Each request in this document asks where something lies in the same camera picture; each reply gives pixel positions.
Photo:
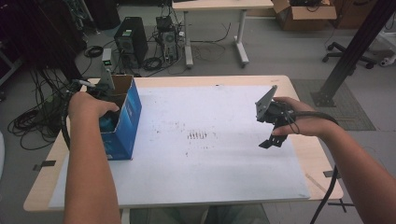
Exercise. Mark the black tape strip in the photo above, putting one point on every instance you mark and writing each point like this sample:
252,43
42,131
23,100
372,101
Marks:
45,164

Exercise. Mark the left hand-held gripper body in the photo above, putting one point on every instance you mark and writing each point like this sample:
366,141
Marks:
107,81

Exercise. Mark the black metal post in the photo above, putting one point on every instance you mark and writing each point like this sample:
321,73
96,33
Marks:
358,46

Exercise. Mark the black office chair base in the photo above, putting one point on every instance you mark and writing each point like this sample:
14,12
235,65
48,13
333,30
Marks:
350,55

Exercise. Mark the black computer tower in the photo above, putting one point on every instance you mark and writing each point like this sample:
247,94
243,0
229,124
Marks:
132,40

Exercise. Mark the brown cardboard box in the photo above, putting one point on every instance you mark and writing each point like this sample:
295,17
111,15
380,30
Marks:
311,14

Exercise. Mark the white desk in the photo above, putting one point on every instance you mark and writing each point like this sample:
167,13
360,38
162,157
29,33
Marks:
218,4

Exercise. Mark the black tape cross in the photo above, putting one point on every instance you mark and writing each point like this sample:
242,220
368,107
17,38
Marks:
341,204

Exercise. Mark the white object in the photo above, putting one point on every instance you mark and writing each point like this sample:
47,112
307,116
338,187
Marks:
387,60

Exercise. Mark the blue cardboard box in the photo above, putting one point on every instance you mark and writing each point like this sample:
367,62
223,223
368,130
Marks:
127,124

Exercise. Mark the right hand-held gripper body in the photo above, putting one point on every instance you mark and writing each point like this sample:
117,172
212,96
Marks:
266,107

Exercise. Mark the small grey device green light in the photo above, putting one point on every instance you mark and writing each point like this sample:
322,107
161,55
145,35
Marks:
106,56

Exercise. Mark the grey floor mat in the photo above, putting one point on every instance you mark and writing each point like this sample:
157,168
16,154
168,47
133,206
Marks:
351,115

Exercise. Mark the person's left hand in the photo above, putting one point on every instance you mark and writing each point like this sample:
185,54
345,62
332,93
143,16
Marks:
87,107

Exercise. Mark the white table mat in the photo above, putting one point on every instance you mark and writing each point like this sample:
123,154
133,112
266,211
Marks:
202,161

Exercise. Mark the dark curtain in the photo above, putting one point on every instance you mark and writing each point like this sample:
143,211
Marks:
37,37

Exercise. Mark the person's right hand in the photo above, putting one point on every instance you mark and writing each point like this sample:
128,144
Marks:
311,126

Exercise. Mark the open grey computer case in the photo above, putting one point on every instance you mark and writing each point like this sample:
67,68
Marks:
169,45

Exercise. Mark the small black box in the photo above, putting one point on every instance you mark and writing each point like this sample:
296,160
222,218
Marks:
163,22

